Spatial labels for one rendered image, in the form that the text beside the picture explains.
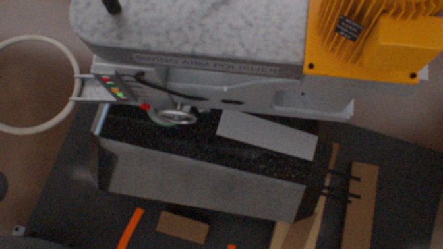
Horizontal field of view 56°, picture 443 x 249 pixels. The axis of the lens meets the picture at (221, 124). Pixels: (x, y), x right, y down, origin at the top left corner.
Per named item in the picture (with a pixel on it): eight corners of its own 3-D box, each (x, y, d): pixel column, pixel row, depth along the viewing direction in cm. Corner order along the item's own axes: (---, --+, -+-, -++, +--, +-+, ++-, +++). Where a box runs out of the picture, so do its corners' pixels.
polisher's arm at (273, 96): (344, 83, 171) (383, 26, 124) (341, 137, 166) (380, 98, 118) (169, 66, 177) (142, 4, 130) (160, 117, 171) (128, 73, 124)
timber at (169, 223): (159, 230, 260) (155, 230, 248) (165, 211, 263) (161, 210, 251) (205, 244, 256) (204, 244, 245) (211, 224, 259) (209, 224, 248)
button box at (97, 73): (138, 96, 156) (116, 66, 129) (137, 103, 155) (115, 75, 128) (118, 93, 157) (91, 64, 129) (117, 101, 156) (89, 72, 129)
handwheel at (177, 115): (202, 103, 165) (198, 91, 151) (198, 127, 163) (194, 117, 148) (165, 99, 166) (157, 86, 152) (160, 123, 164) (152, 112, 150)
